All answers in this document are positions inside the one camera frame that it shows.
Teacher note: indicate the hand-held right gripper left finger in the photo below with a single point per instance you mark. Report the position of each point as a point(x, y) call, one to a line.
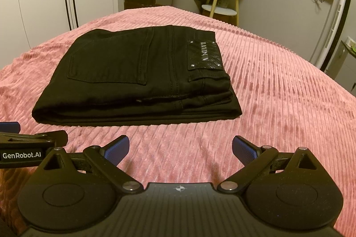
point(118, 149)

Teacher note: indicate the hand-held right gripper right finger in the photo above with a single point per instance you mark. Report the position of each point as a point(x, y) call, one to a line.
point(242, 149)

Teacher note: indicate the black pants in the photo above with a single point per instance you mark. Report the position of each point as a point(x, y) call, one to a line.
point(111, 73)

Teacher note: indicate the pink ribbed blanket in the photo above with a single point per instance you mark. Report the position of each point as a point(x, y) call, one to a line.
point(278, 100)

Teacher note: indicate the grey cabinet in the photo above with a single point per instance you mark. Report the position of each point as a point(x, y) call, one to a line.
point(345, 64)

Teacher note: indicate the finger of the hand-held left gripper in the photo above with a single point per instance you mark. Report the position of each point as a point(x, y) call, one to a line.
point(8, 127)

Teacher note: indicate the white standing air conditioner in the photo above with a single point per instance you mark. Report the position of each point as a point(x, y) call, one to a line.
point(335, 28)

